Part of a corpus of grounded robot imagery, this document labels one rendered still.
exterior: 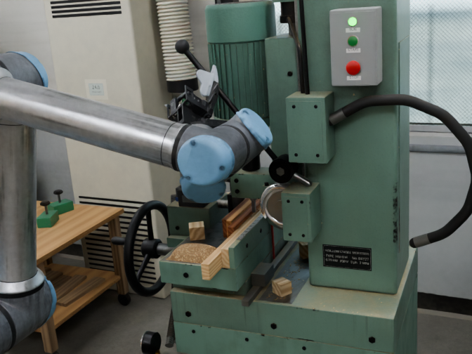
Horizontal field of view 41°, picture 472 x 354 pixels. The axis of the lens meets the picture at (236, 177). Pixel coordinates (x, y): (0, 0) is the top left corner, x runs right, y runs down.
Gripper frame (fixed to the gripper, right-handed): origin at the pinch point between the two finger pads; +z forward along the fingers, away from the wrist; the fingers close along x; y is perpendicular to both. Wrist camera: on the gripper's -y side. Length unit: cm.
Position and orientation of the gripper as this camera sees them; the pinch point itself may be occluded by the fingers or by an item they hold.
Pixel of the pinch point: (196, 86)
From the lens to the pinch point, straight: 155.9
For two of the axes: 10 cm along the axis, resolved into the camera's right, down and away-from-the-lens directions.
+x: -6.6, 5.8, 4.8
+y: -7.4, -4.0, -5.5
